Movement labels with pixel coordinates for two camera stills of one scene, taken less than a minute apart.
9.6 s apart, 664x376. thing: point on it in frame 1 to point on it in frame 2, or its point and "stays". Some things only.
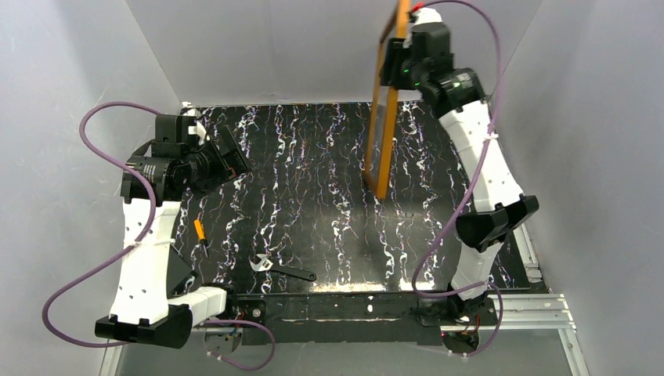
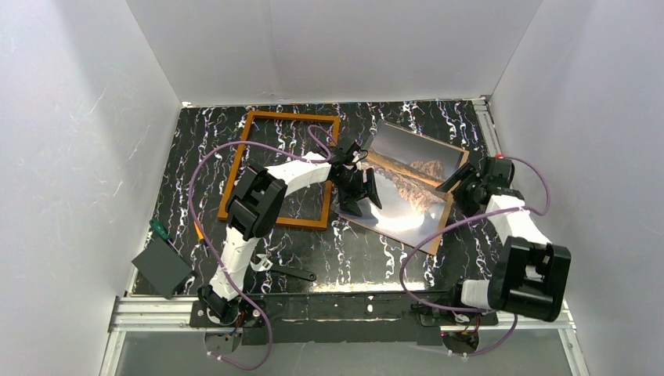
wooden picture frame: x=376 y=175 to x=251 y=115
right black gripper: x=393 y=63 to x=463 y=180
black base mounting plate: x=358 y=318 stays
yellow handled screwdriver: x=201 y=235 stays
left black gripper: x=222 y=163 to x=355 y=182
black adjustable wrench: x=266 y=264 stays
